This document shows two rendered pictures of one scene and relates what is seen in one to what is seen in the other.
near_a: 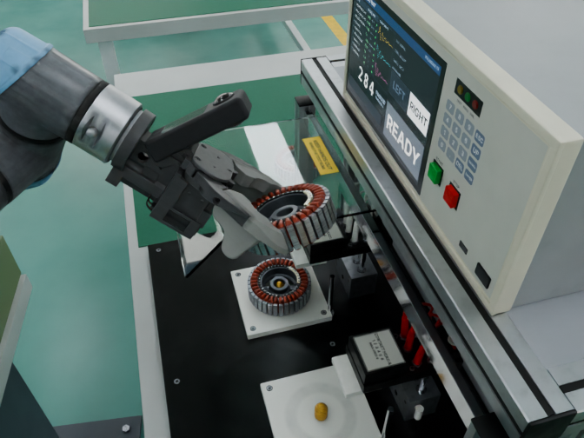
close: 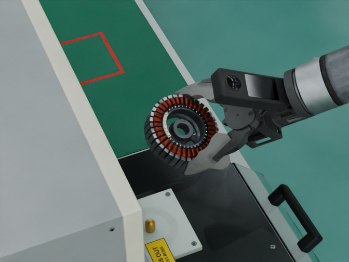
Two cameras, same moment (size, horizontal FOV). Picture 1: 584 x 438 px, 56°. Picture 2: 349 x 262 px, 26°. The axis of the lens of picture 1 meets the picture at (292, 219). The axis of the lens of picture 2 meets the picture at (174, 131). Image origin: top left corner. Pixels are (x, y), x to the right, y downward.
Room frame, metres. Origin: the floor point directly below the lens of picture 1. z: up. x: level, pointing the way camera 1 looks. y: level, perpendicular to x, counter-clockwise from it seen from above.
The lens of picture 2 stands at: (1.23, -0.11, 1.97)
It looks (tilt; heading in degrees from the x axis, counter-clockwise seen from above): 48 degrees down; 172
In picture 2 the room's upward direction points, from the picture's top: straight up
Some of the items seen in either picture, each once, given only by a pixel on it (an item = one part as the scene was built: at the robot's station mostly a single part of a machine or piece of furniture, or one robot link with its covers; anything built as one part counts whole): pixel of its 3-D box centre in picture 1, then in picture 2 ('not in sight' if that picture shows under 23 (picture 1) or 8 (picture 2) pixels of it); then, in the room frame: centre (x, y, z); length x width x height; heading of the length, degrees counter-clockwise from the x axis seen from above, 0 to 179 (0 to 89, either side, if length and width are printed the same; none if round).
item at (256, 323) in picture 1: (279, 295); not in sight; (0.63, 0.02, 0.78); 0.15 x 0.15 x 0.01; 16
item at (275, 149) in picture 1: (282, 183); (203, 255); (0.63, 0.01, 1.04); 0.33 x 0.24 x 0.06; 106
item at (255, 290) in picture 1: (279, 286); not in sight; (0.63, 0.02, 0.80); 0.11 x 0.11 x 0.04
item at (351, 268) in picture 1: (355, 270); not in sight; (0.67, -0.12, 0.80); 0.07 x 0.05 x 0.06; 16
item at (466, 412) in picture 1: (369, 228); not in sight; (0.54, -0.11, 1.03); 0.62 x 0.01 x 0.03; 16
